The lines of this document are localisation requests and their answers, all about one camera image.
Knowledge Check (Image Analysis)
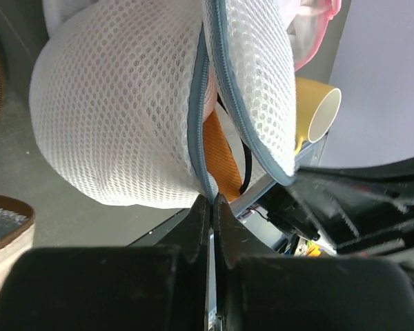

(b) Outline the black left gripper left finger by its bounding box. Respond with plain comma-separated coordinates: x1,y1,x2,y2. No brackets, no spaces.
0,197,210,330

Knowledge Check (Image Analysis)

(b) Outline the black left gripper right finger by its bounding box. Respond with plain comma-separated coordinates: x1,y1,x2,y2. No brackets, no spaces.
212,195,414,330

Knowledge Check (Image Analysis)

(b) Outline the blue zipper white mesh bag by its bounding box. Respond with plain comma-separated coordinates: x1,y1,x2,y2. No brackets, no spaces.
29,1,296,209

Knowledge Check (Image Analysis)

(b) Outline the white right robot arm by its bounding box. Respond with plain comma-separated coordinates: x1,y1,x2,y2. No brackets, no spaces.
257,157,414,270

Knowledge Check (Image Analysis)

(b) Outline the orange bra in bag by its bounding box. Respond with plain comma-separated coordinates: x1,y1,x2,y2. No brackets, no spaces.
202,68,253,202

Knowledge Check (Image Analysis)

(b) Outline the pink trimmed mesh laundry bag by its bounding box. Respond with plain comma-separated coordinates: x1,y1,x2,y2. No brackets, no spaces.
278,0,342,71

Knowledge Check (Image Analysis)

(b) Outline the silver round insulated pad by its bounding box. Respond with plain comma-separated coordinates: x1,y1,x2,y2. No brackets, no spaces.
0,208,28,239

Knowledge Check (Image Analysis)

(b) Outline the yellow ceramic mug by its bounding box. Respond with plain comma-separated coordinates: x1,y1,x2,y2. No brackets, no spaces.
295,77,342,154

